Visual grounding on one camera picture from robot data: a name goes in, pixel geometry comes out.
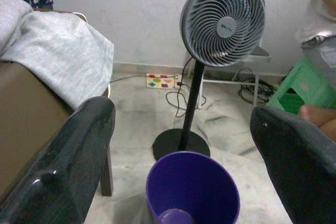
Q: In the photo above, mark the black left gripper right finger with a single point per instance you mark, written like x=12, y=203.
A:
x=302, y=166

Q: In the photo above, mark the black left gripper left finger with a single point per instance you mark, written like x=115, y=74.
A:
x=65, y=161

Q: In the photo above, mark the purple plastic cup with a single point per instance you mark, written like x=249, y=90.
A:
x=191, y=182

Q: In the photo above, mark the brown wooden table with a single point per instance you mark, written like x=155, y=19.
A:
x=26, y=116

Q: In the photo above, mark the green plastic stool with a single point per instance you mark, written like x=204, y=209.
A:
x=302, y=90

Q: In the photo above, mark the light grey cloth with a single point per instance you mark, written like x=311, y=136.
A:
x=52, y=51

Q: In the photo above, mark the white metal rack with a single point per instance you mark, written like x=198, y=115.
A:
x=260, y=54

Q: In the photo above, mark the colourful shape puzzle board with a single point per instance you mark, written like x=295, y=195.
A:
x=160, y=81

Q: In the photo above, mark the white power strip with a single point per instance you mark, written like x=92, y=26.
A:
x=178, y=78

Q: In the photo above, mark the person in white shirt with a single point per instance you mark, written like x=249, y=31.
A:
x=319, y=19

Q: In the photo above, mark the grey fan on black stand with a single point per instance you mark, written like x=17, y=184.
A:
x=223, y=24

